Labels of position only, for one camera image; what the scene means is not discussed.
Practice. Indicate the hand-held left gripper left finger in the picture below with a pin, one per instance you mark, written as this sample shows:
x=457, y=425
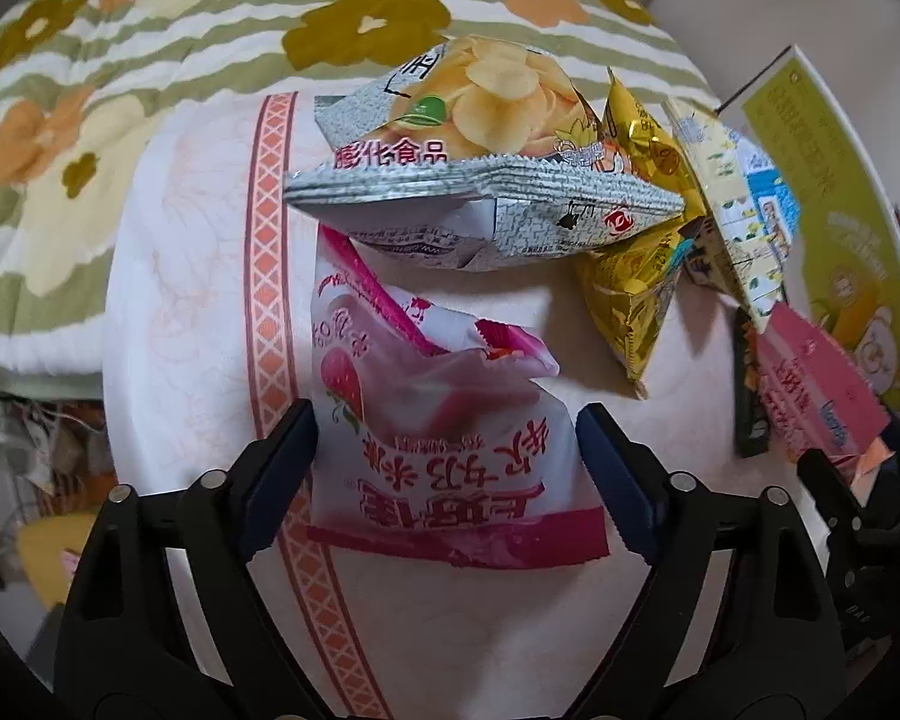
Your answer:
x=279, y=480

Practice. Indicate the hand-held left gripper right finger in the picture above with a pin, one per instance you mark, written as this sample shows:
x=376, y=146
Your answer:
x=616, y=487

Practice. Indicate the pink snack packet orange edge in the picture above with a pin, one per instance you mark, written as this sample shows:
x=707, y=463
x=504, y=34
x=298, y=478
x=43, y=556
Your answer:
x=817, y=390

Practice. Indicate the white pink strawberry snack packet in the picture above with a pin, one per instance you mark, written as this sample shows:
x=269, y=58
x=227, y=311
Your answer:
x=450, y=435

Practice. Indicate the green cardboard box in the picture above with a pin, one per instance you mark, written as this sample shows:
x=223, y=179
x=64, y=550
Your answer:
x=847, y=240

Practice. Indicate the dark snack packet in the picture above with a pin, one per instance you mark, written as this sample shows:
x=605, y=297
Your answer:
x=750, y=397

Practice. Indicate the white pink patterned table cloth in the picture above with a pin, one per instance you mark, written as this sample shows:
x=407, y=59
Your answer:
x=195, y=315

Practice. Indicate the gold snack packet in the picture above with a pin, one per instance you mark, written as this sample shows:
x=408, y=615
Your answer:
x=637, y=285

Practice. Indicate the yellow object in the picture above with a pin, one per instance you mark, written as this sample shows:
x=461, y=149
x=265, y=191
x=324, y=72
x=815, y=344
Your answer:
x=49, y=562

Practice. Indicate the white blue yellow snack packet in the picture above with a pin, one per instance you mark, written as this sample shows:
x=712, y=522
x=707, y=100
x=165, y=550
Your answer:
x=742, y=210

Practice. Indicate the grey potato chips packet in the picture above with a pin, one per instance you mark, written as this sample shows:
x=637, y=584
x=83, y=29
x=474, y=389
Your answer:
x=480, y=157

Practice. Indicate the green striped flower blanket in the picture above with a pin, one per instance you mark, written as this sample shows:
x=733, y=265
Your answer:
x=157, y=90

